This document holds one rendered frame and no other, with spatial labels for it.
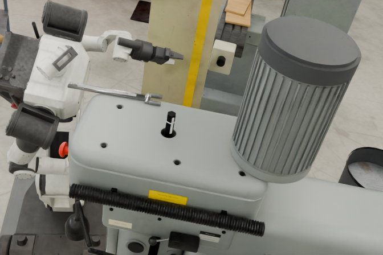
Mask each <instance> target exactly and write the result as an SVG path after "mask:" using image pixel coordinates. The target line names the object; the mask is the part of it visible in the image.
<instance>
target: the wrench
mask: <svg viewBox="0 0 383 255"><path fill-rule="evenodd" d="M67 87H68V88H72V89H78V90H83V91H89V92H95V93H102V94H108V95H112V96H119V97H125V98H131V99H135V100H141V101H145V104H150V105H155V106H161V102H159V101H152V100H150V98H157V99H162V95H160V94H154V93H152V94H151V93H147V94H146V95H145V94H138V93H132V92H126V91H120V90H115V89H109V88H103V87H96V86H93V85H86V84H80V83H73V82H69V83H68V85H67Z"/></svg>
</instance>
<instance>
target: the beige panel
mask: <svg viewBox="0 0 383 255"><path fill-rule="evenodd" d="M221 5H222V0H151V6H150V16H149V26H148V36H147V42H151V43H152V44H153V46H157V47H162V48H165V47H166V48H170V49H171V51H174V52H177V53H179V54H182V55H184V59H183V60H180V59H172V60H174V65H170V64H162V65H159V64H157V63H155V62H152V61H148V62H147V63H146V62H145V63H144V73H143V78H142V88H141V94H145V95H146V94H147V93H151V94H152V93H154V94H160V95H162V99H157V98H150V99H152V100H157V101H162V102H168V103H171V104H177V105H182V106H187V107H191V108H196V109H199V106H200V103H201V98H202V93H203V88H204V85H205V80H206V74H207V69H208V66H209V61H210V56H211V50H212V47H213V43H214V37H215V32H216V29H217V24H218V19H219V13H220V10H221ZM170 59H171V58H170Z"/></svg>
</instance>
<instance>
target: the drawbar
mask: <svg viewBox="0 0 383 255"><path fill-rule="evenodd" d="M175 117H176V113H175V112H173V111H169V112H168V115H167V119H166V121H168V122H169V123H172V118H174V122H175ZM169 123H167V122H166V126H165V132H164V137H166V138H172V134H173V130H172V133H171V134H170V127H171V124H169ZM173 128H174V124H173Z"/></svg>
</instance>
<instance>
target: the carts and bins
mask: <svg viewBox="0 0 383 255"><path fill-rule="evenodd" d="M3 4H4V10H1V9H0V47H1V44H2V41H3V38H4V35H5V33H6V30H7V32H11V31H10V23H9V10H8V6H7V0H3ZM347 159H348V160H347V161H346V165H345V167H344V169H343V172H342V174H341V177H340V179H339V182H338V183H342V184H347V185H350V186H356V187H361V188H367V189H370V190H375V191H381V192H383V150H382V149H378V148H375V147H360V148H357V149H355V150H353V151H352V152H351V155H350V154H349V158H347Z"/></svg>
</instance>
